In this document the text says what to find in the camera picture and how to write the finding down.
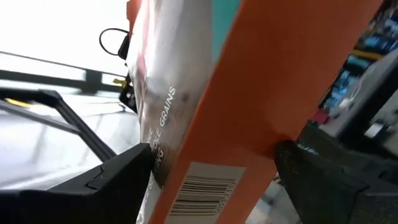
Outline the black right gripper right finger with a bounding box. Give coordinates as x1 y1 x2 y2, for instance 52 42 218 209
274 139 398 224

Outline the cluttered storage shelf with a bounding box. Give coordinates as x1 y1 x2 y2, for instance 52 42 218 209
310 0 398 125

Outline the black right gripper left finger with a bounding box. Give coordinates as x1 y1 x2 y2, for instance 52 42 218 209
0 142 155 224

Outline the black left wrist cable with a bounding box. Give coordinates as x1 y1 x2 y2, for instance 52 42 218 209
98 27 131 60

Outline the dark railing bar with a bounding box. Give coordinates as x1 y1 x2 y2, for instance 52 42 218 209
0 51 125 94

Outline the orange cereal box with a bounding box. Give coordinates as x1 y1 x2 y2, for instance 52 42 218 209
126 0 385 224

